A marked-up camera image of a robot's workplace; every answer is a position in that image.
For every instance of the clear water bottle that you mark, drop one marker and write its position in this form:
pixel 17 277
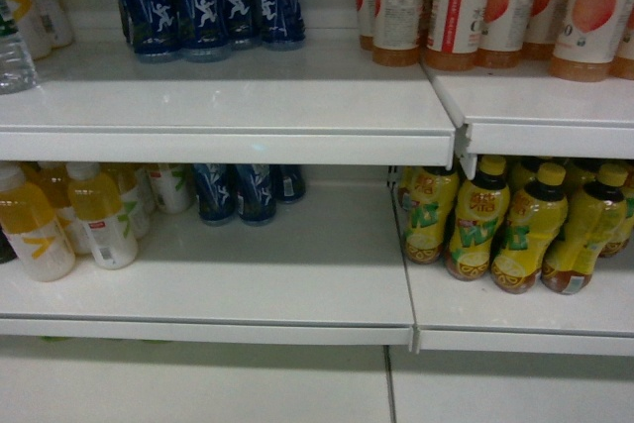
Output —
pixel 18 71

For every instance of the orange juice bottle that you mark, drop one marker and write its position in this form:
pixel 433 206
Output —
pixel 505 24
pixel 396 36
pixel 454 34
pixel 589 38

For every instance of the white shelf board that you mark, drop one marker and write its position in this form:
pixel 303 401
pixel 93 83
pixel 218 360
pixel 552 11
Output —
pixel 326 103

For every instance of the yellow lemon tea bottle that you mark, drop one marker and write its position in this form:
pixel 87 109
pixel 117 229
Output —
pixel 596 211
pixel 537 213
pixel 433 191
pixel 480 209

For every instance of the yellow white drink bottle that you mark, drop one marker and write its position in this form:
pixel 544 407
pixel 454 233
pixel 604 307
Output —
pixel 30 224
pixel 99 208

